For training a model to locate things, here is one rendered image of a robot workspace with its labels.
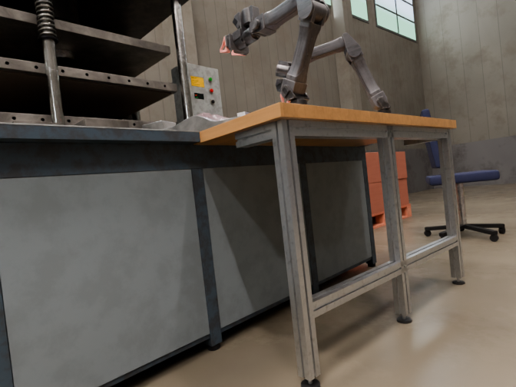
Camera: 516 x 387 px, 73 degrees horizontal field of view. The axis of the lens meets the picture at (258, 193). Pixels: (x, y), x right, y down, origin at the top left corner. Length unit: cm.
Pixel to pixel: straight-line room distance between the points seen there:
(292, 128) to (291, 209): 23
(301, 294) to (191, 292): 45
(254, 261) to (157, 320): 47
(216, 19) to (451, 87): 676
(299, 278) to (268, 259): 56
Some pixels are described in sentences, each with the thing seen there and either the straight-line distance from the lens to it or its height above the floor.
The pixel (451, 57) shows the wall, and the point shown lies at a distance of 1068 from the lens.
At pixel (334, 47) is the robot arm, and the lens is 182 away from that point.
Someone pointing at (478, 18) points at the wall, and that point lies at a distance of 1069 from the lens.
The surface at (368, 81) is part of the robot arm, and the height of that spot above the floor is 101.
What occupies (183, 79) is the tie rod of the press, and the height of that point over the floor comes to 130.
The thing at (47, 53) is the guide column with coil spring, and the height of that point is 133.
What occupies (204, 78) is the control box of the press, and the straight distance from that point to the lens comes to 260.
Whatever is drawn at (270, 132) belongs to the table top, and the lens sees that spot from 100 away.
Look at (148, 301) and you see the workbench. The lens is 120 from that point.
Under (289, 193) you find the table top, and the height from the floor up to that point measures 55.
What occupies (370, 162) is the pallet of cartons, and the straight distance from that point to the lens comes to 390.
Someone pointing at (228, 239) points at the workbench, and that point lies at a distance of 137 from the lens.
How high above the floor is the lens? 58
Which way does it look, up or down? 1 degrees down
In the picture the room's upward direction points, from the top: 6 degrees counter-clockwise
